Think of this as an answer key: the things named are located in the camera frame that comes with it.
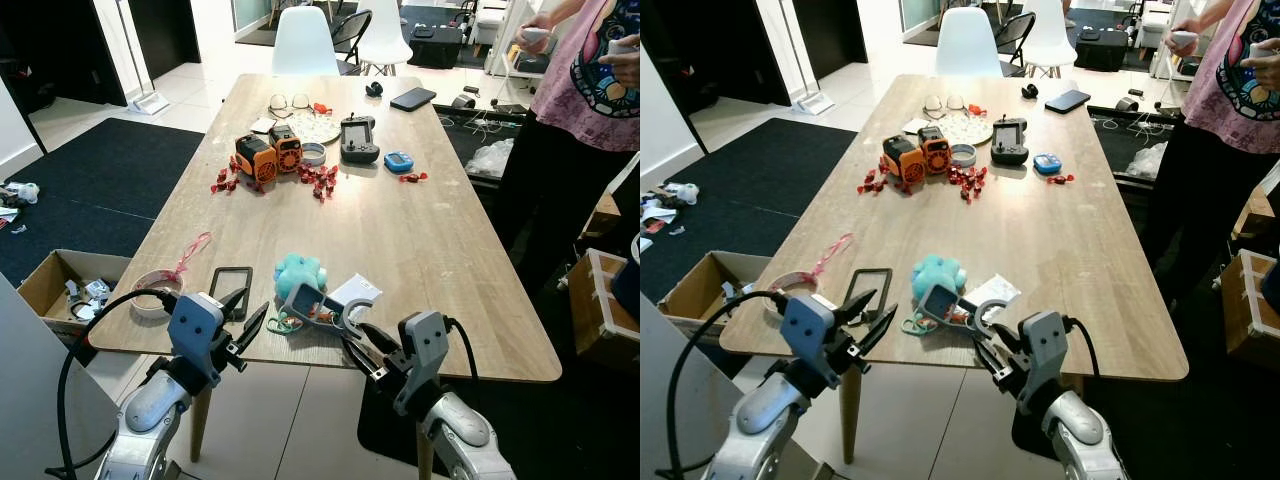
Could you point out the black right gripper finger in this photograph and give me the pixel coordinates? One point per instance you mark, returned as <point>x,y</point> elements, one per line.
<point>362,360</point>
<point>991,359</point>
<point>1008,337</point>
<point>382,338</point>

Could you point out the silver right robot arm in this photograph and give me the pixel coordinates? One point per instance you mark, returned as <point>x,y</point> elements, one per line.
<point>1085,435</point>
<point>465,430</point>

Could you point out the white card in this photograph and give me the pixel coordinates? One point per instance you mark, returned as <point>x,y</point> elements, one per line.
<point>358,290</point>
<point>995,290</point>

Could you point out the teal plush toy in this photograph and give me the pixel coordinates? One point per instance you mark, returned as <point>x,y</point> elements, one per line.
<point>300,272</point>
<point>935,275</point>

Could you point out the masking tape roll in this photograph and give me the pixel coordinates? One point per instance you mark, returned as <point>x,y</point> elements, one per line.
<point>775,285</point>
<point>145,305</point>

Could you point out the light wooden table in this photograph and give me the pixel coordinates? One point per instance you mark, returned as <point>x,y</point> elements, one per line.
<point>1040,230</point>
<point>400,230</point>

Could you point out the orange black device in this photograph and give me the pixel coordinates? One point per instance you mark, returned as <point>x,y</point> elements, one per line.
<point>903,160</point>
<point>935,150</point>
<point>255,160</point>
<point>287,148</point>

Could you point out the black floor mat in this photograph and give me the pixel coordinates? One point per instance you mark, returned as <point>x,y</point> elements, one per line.
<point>570,430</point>
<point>760,190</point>
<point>1200,430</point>
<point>100,180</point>

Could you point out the open cardboard box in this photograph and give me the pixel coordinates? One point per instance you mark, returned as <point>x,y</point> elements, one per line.
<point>45,285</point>
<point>695,290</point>

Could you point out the small blue device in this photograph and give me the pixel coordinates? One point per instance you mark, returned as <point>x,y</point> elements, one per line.
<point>1047,164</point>
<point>398,161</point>

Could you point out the black remote controller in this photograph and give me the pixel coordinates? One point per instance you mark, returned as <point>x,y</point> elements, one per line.
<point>360,140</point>
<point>1010,142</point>

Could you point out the white plate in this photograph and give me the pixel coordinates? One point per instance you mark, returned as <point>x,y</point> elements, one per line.
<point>322,128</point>
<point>972,130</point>

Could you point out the small white plush toy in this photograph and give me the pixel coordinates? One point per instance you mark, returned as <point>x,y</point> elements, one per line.
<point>22,192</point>
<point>685,193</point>

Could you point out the pale partition board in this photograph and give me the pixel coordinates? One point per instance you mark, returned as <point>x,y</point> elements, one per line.
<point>30,420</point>
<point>655,420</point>

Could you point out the white floor lamp stand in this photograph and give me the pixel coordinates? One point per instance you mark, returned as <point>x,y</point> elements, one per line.
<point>815,104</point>
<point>152,104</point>

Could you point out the eyeglasses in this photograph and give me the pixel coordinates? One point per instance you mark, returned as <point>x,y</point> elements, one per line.
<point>945,105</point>
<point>290,105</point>

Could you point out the clear plastic bag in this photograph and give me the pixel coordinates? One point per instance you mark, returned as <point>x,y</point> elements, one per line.
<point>490,160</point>
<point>1148,162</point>

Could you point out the cardboard box with white tape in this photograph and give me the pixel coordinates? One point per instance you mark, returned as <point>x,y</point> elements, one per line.
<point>1248,320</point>
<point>600,320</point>

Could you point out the black open equipment case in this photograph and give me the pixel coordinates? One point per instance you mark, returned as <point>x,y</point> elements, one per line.
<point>1110,135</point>
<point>480,130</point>

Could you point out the black smartphone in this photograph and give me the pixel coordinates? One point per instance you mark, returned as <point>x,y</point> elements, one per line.
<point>413,99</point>
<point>1067,101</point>

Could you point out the small cardboard box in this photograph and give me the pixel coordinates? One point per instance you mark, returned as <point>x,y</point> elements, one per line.
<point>602,218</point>
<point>1253,215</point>

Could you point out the white plastic chair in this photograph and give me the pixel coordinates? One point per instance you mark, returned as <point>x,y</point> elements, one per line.
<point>968,45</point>
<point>305,45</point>
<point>385,35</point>
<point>1048,35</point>

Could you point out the black folding chair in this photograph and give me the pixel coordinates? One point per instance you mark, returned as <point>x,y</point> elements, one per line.
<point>350,30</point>
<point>1015,32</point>

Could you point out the person in pink shirt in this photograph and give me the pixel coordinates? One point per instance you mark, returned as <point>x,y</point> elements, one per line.
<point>590,100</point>
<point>1240,100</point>

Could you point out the black phone case frame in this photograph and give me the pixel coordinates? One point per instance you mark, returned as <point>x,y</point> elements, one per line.
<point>870,271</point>
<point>230,269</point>

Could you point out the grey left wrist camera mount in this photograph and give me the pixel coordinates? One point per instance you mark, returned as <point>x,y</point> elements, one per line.
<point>195,320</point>
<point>805,322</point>

